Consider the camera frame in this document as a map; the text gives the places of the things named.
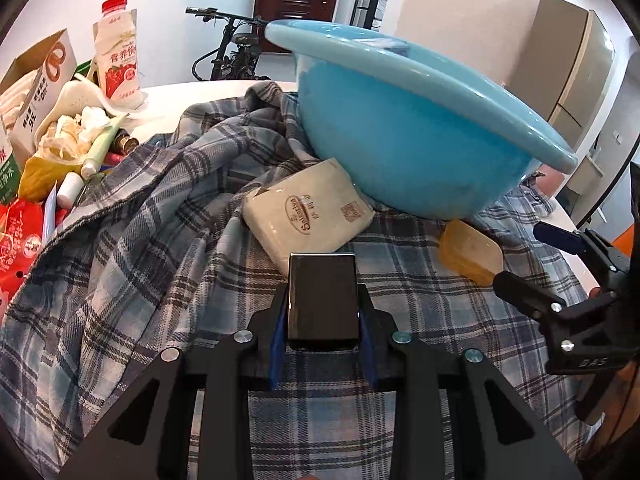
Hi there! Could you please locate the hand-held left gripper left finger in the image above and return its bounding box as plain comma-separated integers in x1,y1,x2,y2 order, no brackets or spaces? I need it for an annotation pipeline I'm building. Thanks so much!
57,284,290,480

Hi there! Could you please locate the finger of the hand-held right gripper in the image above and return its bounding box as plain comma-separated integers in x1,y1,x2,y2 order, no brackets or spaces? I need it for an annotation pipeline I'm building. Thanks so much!
492,270,616,346
532,221,631,273

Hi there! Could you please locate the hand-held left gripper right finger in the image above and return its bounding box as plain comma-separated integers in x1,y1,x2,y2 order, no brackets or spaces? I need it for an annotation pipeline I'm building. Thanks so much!
356,285,583,480

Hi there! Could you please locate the black glossy box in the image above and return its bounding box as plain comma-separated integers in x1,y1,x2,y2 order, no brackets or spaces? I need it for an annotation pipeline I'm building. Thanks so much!
286,253,362,352

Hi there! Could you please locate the blue plastic basin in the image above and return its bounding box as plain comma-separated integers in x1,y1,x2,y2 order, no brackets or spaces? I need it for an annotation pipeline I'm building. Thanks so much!
265,19,579,221

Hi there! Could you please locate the pink cup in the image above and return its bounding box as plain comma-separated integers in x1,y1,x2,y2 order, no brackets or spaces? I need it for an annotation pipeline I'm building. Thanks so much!
537,167,571,211

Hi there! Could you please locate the beige cabinet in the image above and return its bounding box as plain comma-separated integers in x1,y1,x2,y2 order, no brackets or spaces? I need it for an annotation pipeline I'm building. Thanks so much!
567,155,608,196

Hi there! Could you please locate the amber translucent soap box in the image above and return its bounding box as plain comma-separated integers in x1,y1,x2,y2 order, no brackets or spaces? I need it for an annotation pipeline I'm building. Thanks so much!
439,219,504,287

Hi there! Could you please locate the plaid shirt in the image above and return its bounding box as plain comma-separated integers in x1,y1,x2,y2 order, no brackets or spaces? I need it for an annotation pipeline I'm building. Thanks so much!
0,80,596,480

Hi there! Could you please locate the beige tissue packet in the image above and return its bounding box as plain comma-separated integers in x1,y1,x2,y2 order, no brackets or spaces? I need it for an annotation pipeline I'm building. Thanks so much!
242,157,377,279

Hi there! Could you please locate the beige refrigerator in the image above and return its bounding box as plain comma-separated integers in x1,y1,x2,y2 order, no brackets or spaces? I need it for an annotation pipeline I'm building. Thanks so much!
507,0,617,153

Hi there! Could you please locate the dark brown cosmetic bottle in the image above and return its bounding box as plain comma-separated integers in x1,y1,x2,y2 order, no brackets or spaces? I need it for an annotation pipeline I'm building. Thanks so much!
112,127,141,156

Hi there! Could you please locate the small white bottle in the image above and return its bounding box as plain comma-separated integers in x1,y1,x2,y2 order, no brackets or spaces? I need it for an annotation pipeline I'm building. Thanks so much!
56,172,85,207

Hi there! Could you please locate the pale green cream tube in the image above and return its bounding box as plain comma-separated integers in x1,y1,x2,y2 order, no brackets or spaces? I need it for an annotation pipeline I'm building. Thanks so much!
82,112,128,178

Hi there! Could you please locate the red snack bag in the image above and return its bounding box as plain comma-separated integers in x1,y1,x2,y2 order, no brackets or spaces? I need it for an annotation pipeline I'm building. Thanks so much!
0,199,56,301

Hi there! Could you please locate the yellow bag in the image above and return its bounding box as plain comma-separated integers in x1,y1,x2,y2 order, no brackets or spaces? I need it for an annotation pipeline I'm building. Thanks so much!
17,155,86,203

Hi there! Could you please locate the black bicycle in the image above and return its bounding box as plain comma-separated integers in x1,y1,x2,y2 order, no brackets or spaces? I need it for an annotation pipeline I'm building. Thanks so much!
185,6,273,82

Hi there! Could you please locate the green label bottle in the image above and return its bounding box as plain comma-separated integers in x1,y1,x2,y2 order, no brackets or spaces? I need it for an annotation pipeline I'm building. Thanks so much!
0,125,23,206

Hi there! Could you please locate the red cap milk bottle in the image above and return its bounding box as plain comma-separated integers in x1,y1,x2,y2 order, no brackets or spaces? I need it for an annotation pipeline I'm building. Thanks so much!
92,0,148,111

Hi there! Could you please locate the open cardboard box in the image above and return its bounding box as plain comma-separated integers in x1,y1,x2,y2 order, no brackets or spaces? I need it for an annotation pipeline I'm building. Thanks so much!
0,29,78,161

